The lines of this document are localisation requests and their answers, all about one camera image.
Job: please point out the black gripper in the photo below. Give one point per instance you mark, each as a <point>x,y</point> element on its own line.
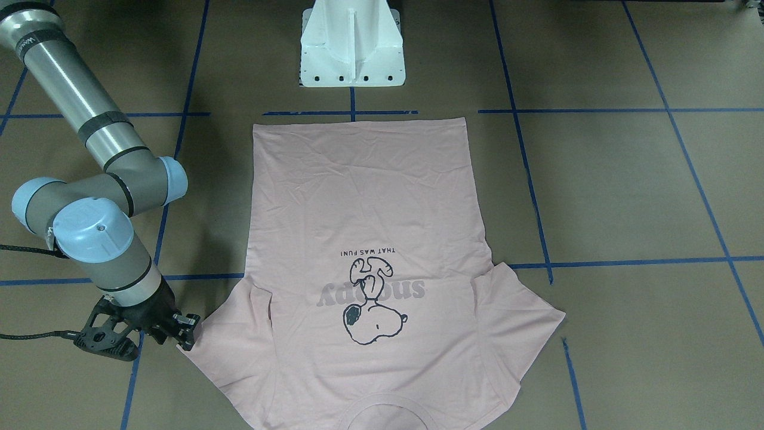
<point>150,314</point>

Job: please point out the pink Snoopy t-shirt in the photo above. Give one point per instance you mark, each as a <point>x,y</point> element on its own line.
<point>370,299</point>

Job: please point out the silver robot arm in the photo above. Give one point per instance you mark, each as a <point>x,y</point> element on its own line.
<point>89,221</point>

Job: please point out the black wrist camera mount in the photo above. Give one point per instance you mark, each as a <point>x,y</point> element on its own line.
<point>107,333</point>

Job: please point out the white camera mast pedestal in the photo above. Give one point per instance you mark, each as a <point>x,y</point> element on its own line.
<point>351,44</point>

